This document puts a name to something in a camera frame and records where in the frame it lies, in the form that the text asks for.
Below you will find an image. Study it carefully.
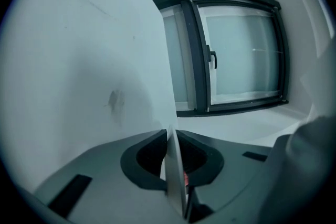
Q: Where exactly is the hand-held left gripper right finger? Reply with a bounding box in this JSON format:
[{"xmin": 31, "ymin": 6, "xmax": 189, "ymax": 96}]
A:
[{"xmin": 175, "ymin": 129, "xmax": 273, "ymax": 224}]

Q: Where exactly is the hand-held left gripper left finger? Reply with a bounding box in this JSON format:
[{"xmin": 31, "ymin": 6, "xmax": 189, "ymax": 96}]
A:
[{"xmin": 34, "ymin": 128, "xmax": 185, "ymax": 224}]

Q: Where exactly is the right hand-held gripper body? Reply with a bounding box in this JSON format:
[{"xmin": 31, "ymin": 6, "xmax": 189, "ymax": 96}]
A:
[{"xmin": 258, "ymin": 112, "xmax": 336, "ymax": 224}]

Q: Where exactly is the white round plate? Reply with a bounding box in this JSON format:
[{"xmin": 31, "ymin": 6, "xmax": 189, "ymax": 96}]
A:
[{"xmin": 0, "ymin": 0, "xmax": 191, "ymax": 221}]

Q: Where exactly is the black framed window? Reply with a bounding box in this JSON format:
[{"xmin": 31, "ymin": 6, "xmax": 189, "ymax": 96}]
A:
[{"xmin": 121, "ymin": 0, "xmax": 290, "ymax": 118}]

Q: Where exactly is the black window handle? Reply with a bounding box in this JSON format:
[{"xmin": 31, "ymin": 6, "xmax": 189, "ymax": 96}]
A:
[{"xmin": 206, "ymin": 44, "xmax": 218, "ymax": 70}]

